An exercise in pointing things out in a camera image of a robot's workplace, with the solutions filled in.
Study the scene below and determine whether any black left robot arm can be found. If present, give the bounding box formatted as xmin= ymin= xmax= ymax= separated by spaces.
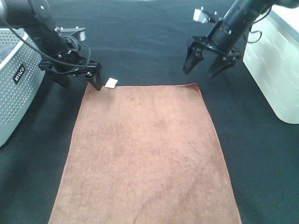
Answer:
xmin=0 ymin=0 xmax=102 ymax=91

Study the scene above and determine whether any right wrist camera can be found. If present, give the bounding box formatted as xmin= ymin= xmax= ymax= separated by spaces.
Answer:
xmin=192 ymin=7 xmax=222 ymax=24

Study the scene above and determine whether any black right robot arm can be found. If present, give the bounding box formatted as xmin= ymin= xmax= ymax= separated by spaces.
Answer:
xmin=183 ymin=0 xmax=272 ymax=78

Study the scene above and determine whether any brown towel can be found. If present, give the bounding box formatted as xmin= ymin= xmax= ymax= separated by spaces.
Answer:
xmin=49 ymin=84 xmax=241 ymax=224

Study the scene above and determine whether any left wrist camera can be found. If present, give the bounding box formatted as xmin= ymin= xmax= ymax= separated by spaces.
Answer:
xmin=54 ymin=26 xmax=86 ymax=41

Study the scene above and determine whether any grey towel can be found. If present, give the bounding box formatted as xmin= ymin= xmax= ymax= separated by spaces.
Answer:
xmin=0 ymin=44 xmax=14 ymax=63

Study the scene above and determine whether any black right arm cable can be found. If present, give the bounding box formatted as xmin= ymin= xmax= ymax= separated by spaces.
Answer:
xmin=246 ymin=6 xmax=273 ymax=44

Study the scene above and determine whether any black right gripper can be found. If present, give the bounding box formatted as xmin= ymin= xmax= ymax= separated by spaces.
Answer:
xmin=183 ymin=20 xmax=243 ymax=78

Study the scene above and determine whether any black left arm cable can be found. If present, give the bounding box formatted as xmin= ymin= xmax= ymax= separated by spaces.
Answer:
xmin=0 ymin=17 xmax=92 ymax=68

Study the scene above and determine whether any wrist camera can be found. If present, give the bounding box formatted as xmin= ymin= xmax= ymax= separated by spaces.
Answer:
xmin=192 ymin=7 xmax=222 ymax=24
xmin=54 ymin=26 xmax=86 ymax=41

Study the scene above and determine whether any white towel label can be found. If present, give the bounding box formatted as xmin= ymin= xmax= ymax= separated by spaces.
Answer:
xmin=105 ymin=78 xmax=118 ymax=89

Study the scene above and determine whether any white plastic bin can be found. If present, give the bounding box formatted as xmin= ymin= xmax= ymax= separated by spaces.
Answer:
xmin=243 ymin=6 xmax=299 ymax=124

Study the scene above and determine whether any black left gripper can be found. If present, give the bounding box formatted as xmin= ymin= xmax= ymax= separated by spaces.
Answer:
xmin=38 ymin=35 xmax=102 ymax=91

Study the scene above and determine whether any black table cloth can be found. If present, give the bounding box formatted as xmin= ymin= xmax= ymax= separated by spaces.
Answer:
xmin=0 ymin=0 xmax=299 ymax=224

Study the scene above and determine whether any grey perforated plastic basket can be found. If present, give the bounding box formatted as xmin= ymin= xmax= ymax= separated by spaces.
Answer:
xmin=0 ymin=28 xmax=45 ymax=146

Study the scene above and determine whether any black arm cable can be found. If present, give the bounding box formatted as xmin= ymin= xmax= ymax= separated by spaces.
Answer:
xmin=246 ymin=6 xmax=273 ymax=44
xmin=0 ymin=17 xmax=92 ymax=68

